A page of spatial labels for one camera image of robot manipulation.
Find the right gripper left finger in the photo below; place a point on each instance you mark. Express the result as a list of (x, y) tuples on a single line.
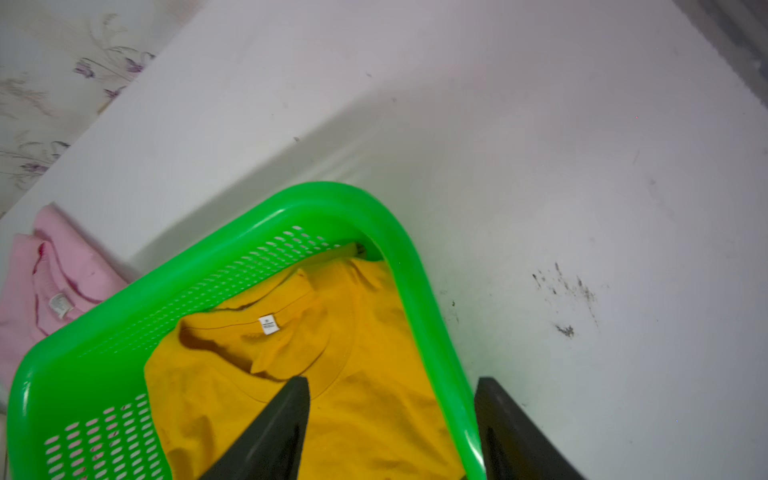
[(271, 446)]

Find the yellow t-shirt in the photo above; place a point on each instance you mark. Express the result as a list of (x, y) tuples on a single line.
[(335, 319)]

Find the green plastic basket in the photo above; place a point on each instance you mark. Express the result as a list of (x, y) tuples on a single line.
[(78, 405)]

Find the pink folded t-shirt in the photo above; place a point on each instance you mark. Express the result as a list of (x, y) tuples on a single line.
[(54, 276)]

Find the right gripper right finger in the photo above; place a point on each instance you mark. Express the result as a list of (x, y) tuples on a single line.
[(513, 446)]

